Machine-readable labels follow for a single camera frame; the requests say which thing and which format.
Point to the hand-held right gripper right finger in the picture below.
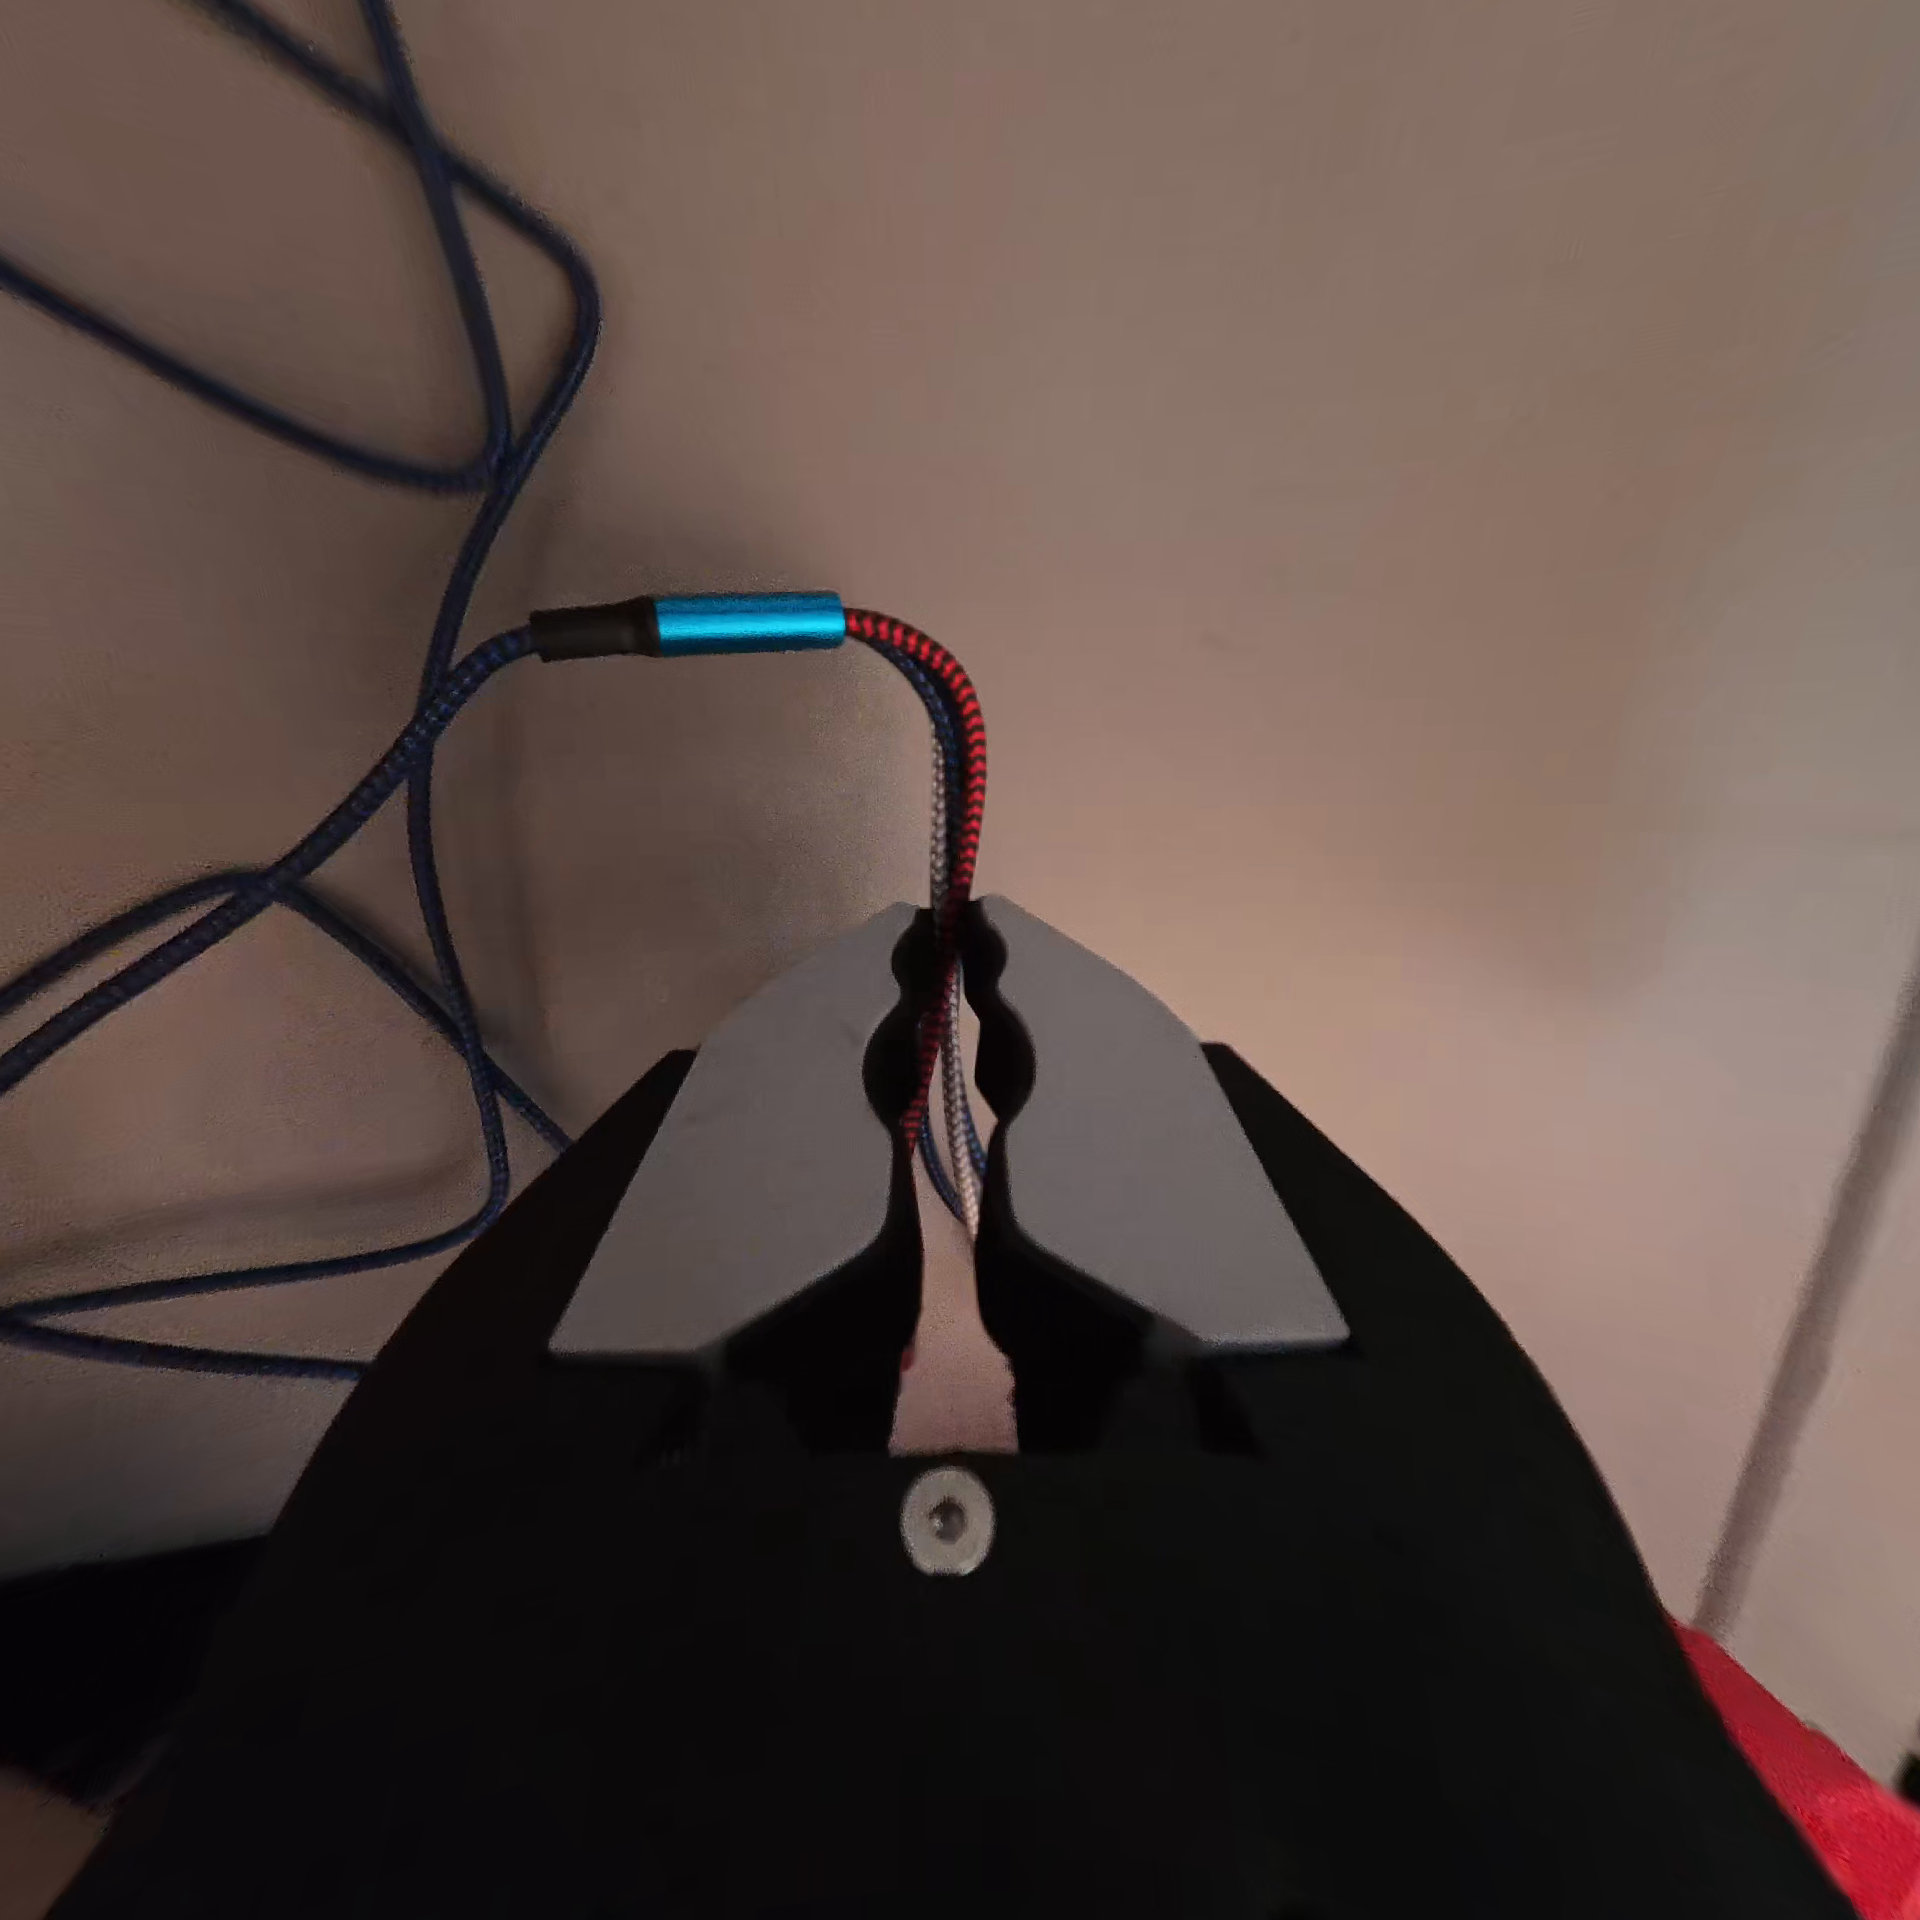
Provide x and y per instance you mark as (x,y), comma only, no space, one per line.
(1156,1184)

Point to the red plastic bin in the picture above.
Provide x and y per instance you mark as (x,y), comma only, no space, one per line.
(1830,1830)

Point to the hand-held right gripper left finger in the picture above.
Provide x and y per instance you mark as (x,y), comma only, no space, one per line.
(750,1184)

